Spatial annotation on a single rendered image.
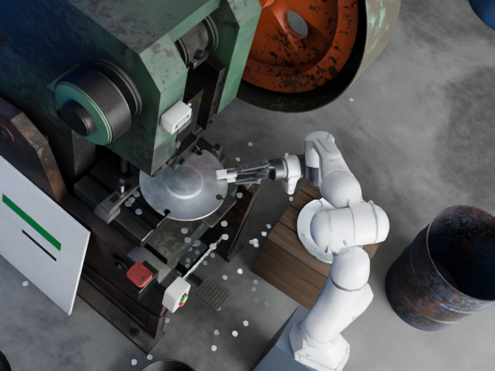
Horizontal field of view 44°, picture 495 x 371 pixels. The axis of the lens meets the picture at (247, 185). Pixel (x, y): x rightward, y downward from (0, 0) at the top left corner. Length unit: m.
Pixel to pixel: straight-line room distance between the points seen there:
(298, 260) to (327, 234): 0.82
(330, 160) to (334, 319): 0.47
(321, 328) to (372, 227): 0.36
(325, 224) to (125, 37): 0.72
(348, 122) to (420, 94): 0.52
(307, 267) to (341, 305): 0.68
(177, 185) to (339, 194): 0.56
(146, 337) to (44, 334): 0.40
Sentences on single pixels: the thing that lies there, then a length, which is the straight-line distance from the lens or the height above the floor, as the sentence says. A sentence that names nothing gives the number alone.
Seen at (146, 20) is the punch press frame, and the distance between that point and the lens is 1.45.
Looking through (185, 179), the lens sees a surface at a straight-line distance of 2.03.
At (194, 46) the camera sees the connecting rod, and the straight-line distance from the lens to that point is 1.55.
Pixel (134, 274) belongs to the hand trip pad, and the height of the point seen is 0.76.
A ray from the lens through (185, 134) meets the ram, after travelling 1.88.
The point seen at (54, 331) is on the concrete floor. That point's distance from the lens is 2.65.
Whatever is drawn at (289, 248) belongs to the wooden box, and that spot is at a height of 0.35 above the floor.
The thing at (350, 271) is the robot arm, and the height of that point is 1.06.
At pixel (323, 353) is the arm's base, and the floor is 0.54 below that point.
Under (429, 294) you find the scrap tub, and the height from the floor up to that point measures 0.33.
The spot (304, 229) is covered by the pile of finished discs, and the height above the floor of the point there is 0.36.
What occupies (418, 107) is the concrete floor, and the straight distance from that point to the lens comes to 3.62.
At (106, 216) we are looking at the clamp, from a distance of 2.02.
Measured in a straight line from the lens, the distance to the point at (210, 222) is 1.98.
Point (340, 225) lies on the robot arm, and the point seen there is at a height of 1.11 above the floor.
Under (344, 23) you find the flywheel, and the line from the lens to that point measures 1.69.
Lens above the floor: 2.54
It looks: 58 degrees down
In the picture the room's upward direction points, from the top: 22 degrees clockwise
